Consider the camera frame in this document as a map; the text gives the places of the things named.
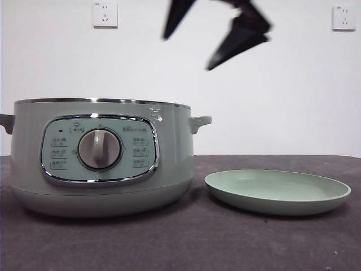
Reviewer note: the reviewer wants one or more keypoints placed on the pale green electric steamer pot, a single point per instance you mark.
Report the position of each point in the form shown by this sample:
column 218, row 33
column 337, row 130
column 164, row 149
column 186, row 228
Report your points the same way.
column 169, row 169

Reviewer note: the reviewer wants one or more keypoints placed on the pale green round plate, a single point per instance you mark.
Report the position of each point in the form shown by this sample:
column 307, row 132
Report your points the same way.
column 276, row 194

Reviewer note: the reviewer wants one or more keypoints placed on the white wall power outlet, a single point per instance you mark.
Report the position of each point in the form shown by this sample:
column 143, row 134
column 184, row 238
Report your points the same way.
column 343, row 18
column 105, row 14

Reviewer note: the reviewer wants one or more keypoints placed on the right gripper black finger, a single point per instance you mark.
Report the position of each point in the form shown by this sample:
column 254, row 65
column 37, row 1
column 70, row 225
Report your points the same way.
column 177, row 19
column 237, row 42

